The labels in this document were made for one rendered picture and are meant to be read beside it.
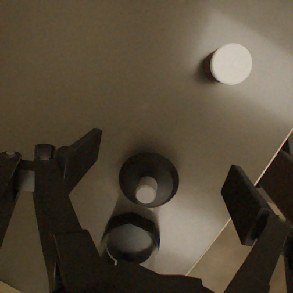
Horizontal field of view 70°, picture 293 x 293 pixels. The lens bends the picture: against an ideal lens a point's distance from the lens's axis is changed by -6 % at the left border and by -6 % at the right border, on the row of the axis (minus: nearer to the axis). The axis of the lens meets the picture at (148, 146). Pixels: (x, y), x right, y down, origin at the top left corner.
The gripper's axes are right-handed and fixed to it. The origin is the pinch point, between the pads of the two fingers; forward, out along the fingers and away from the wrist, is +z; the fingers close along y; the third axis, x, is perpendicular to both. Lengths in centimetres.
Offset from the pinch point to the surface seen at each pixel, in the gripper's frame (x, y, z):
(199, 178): -6.7, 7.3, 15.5
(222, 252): -98, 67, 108
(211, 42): 13.0, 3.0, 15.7
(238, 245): -89, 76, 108
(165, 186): -7.7, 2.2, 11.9
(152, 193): -7.7, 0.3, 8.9
